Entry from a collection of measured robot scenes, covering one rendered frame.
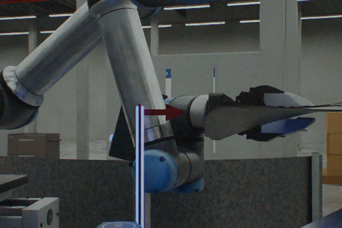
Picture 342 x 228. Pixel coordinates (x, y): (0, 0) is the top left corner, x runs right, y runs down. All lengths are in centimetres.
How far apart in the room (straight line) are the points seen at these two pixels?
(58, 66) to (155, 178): 40
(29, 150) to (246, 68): 337
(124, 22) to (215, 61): 596
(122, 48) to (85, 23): 21
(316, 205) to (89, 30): 204
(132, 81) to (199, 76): 600
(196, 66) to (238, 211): 448
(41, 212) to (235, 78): 586
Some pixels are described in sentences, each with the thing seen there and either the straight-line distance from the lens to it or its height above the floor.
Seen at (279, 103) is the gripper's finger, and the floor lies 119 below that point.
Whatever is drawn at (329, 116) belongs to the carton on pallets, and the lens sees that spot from 871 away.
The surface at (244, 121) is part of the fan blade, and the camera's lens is 71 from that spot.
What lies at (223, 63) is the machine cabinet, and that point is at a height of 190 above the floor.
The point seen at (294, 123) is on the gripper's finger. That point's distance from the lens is 77.
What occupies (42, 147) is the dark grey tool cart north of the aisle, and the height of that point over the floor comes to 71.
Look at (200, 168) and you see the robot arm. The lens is 96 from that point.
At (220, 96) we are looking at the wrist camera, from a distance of 77.
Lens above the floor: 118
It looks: level
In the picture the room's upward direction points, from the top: straight up
